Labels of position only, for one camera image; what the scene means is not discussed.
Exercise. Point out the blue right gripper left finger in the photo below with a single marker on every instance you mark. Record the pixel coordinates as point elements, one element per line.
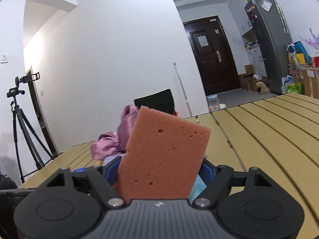
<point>109,171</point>

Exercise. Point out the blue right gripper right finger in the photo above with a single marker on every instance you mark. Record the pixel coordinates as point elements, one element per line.
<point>207,172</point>

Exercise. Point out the light blue plush toy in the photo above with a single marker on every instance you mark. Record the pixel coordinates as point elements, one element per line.
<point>198,187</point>

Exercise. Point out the orange sponge block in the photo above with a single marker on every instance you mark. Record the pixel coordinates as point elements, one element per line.
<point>164,155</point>

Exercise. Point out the pink satin cloth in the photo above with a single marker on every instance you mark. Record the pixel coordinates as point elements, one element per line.
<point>113,143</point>

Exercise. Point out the clear plastic jar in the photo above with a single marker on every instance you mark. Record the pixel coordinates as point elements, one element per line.
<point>213,103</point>

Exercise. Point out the black folding chair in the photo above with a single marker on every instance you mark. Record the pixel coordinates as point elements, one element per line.
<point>162,101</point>

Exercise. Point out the dark brown entrance door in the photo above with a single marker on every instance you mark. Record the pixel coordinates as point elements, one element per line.
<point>213,55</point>

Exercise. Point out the grey refrigerator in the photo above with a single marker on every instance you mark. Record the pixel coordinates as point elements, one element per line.
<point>273,37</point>

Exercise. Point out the white cabinet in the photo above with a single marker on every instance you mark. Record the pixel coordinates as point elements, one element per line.
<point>248,37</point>

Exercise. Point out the white mop handle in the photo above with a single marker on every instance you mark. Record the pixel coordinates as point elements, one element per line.
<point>183,90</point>

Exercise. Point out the black camera tripod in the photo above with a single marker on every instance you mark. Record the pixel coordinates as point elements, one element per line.
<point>25,126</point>

